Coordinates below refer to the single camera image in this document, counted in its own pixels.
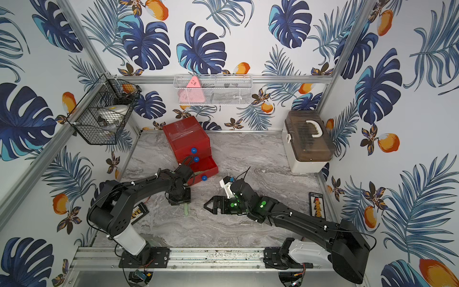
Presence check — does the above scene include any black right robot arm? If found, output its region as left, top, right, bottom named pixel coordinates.
left=203, top=177, right=371, bottom=284

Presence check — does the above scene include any white object in basket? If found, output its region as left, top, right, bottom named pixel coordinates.
left=97, top=105, right=129, bottom=126

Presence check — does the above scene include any black wire basket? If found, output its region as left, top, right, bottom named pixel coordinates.
left=66, top=74, right=142, bottom=145

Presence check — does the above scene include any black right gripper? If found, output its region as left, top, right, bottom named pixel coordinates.
left=202, top=196, right=251, bottom=216

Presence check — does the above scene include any red three-drawer box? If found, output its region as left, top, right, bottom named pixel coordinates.
left=163, top=117, right=219, bottom=185

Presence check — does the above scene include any brown lidded storage box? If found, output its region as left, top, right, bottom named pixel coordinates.
left=282, top=110, right=335, bottom=174

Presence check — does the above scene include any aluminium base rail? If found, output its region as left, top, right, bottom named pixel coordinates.
left=71, top=242, right=333, bottom=271

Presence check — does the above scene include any clear mesh wall shelf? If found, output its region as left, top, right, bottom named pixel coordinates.
left=173, top=74, right=253, bottom=105

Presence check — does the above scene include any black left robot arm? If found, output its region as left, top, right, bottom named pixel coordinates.
left=87, top=165, right=194, bottom=261

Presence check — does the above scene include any pink triangle object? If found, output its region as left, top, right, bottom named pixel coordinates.
left=178, top=76, right=206, bottom=105

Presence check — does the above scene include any right yellow connector board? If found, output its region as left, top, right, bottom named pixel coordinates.
left=309, top=192, right=326, bottom=220

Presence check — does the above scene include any yellow connector board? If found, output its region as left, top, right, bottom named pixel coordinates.
left=130, top=202, right=149, bottom=225
left=309, top=192, right=326, bottom=220

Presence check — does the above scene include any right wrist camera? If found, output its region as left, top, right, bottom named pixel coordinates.
left=219, top=176, right=235, bottom=199

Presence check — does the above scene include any left yellow connector board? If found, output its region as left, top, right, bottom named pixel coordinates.
left=130, top=202, right=149, bottom=225

